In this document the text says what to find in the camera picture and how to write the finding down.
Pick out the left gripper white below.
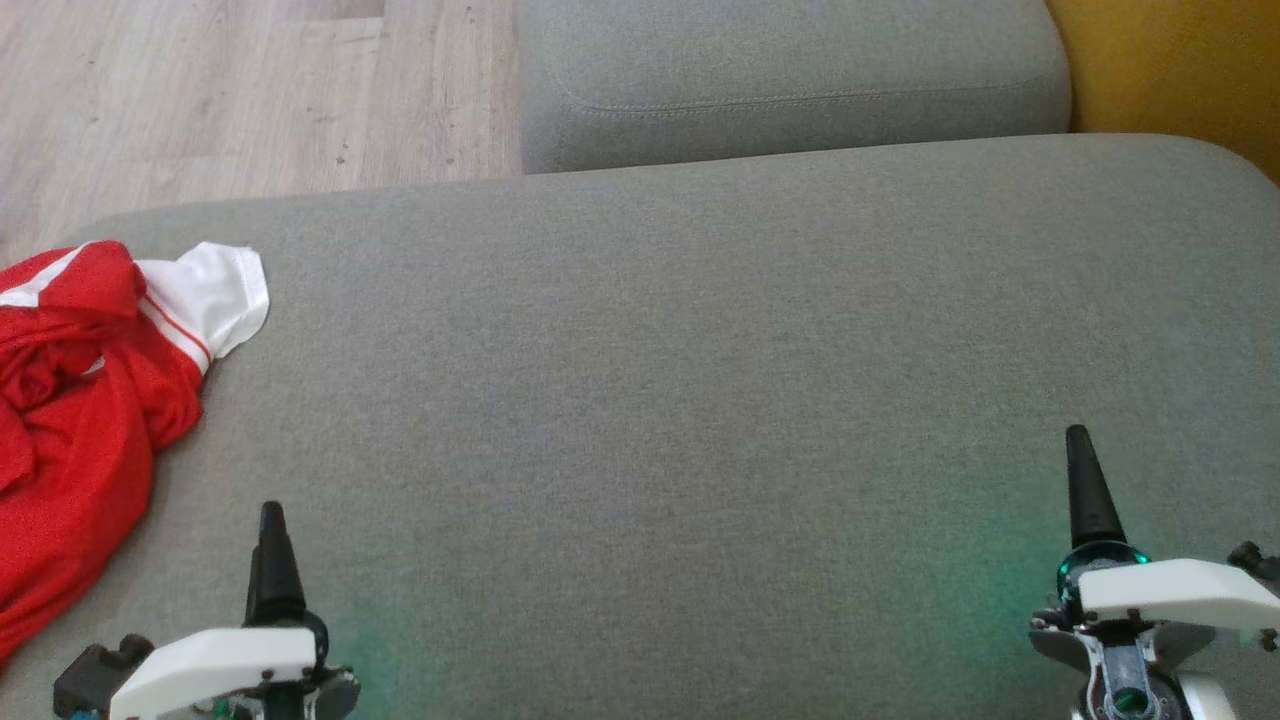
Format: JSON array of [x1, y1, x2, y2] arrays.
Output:
[[108, 502, 363, 720]]

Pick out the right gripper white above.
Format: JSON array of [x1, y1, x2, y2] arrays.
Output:
[[1030, 425, 1280, 720]]

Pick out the red basketball jersey white sleeves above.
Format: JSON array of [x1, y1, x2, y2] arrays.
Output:
[[0, 240, 271, 663]]

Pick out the large grey sofa seat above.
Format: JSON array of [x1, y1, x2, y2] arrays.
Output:
[[0, 133, 1280, 720]]

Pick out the yellow cushion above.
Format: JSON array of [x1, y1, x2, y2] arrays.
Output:
[[1045, 0, 1280, 187]]

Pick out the small grey sofa cushion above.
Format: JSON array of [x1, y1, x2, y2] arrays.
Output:
[[518, 0, 1073, 176]]

